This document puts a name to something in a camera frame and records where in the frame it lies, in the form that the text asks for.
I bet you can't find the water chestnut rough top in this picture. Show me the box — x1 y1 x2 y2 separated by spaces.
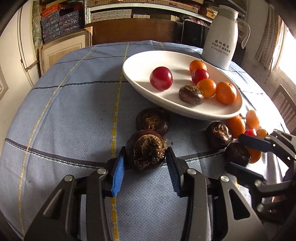
125 130 168 173

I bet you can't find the large red plum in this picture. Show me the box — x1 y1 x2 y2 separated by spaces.
149 66 173 91

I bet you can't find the large shiny orange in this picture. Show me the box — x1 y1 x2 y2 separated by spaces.
245 128 268 164

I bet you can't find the small red plum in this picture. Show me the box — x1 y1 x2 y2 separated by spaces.
244 129 256 136

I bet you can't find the mandarin near left finger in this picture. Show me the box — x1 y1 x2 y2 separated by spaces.
245 110 260 129

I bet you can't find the water chestnut lower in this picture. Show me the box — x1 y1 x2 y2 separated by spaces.
225 143 251 167

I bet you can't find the mandarin beside plate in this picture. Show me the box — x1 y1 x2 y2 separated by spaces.
226 115 245 138

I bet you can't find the dark brown water chestnut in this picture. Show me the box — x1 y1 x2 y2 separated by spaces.
206 121 233 150

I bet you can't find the wooden chair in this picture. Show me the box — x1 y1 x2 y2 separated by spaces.
270 83 296 136

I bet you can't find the big mandarin in plate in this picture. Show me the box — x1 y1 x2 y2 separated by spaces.
215 82 237 105

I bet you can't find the water chestnut middle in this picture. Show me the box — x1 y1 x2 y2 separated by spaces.
135 107 171 136

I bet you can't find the blue checked tablecloth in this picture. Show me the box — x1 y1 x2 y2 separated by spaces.
0 39 292 241

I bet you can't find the small mandarin in plate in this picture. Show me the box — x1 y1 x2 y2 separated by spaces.
197 79 216 98

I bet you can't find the water chestnut in plate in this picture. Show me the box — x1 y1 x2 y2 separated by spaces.
179 85 204 106

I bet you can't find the red plum in plate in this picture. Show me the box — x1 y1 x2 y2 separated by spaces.
192 69 209 85

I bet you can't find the far mandarin in plate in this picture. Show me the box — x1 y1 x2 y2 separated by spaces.
189 60 207 73

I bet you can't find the white oval ceramic plate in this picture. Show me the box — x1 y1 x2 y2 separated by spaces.
122 51 243 121

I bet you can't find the beige curtain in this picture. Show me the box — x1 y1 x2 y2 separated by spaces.
255 5 284 72

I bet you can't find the white thermos jug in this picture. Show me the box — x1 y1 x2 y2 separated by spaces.
201 5 250 70

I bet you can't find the beige framed panel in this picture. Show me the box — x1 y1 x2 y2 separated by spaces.
39 27 93 75

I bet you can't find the brown wooden cabinet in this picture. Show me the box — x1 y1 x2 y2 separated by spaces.
87 18 182 45

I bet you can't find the white metal storage shelf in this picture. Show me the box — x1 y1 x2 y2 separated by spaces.
84 0 248 25

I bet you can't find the blue patterned box stack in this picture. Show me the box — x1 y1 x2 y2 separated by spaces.
41 9 83 43

